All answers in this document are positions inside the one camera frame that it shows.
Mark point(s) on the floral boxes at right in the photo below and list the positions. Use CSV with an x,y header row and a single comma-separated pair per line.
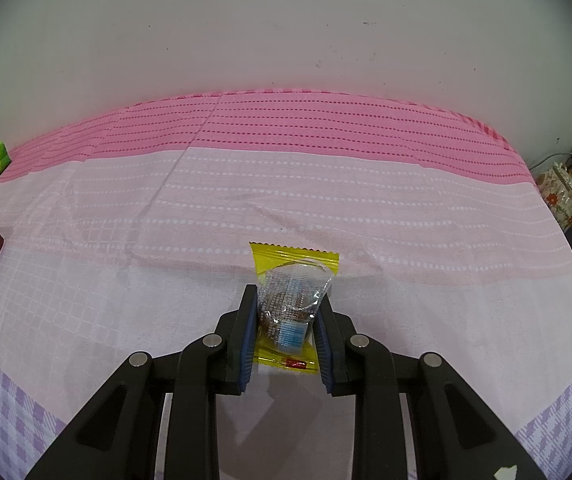
x,y
566,194

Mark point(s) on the pink purple checked tablecloth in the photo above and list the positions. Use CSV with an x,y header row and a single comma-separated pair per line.
x,y
132,231

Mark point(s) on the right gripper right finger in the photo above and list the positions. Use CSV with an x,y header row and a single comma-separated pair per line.
x,y
413,414

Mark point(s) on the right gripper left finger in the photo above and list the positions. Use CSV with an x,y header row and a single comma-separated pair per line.
x,y
164,404

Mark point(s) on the yellow clear candy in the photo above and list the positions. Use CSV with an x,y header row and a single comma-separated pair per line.
x,y
292,283

